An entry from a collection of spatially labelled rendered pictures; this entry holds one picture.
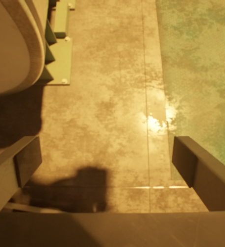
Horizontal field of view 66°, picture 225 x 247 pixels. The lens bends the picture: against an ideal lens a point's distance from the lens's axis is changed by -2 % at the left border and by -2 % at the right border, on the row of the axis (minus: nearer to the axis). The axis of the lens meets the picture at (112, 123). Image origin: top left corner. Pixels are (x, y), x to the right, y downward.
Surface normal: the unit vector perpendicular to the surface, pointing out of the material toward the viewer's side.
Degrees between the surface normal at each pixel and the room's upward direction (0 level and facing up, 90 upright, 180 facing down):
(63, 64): 0
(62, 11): 0
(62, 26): 0
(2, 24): 90
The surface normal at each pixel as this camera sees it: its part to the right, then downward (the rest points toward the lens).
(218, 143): 0.01, -0.21
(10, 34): 0.00, 0.98
